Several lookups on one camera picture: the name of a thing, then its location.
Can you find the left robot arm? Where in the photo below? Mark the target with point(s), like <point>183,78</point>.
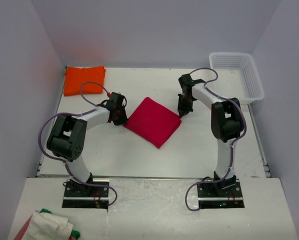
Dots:
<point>67,137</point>

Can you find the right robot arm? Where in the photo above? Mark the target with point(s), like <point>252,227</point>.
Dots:
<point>227,123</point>

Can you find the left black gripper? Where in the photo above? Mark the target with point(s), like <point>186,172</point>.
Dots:
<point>123,120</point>

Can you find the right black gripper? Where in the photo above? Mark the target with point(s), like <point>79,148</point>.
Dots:
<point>183,110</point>

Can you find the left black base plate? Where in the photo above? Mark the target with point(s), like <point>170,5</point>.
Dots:
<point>78,196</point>

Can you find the pink cloth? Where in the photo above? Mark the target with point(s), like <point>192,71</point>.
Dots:
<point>23,229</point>

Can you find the folded orange t shirt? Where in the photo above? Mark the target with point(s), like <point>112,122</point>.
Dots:
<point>75,77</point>

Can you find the magenta t shirt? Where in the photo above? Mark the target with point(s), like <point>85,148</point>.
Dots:
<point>153,122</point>

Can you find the white plastic basket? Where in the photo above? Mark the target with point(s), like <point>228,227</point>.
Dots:
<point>238,77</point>

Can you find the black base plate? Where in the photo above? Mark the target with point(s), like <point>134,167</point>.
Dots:
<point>211,197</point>
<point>78,196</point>

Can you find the cream white cloth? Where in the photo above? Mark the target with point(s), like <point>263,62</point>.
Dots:
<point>47,226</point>

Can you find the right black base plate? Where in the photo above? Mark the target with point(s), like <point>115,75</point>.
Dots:
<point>211,197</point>

